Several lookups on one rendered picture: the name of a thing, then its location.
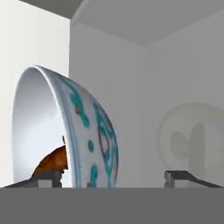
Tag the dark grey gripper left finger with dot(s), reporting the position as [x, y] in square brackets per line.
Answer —
[49, 176]

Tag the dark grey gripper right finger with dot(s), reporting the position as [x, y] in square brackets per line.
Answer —
[178, 176]

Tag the brown chicken drumstick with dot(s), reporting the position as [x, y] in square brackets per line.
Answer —
[55, 160]

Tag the green avocado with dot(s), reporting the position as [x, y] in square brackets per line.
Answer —
[179, 145]

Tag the green cucumber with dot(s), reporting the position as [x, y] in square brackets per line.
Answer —
[198, 145]

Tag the white bowl with teal pattern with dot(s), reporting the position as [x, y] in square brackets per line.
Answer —
[84, 137]

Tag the pale bowl with vegetables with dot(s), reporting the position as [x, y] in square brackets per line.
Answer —
[175, 119]

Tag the translucent glass fridge shelf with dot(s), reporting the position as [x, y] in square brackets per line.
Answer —
[183, 73]

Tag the white fridge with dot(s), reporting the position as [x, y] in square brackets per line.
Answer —
[108, 73]

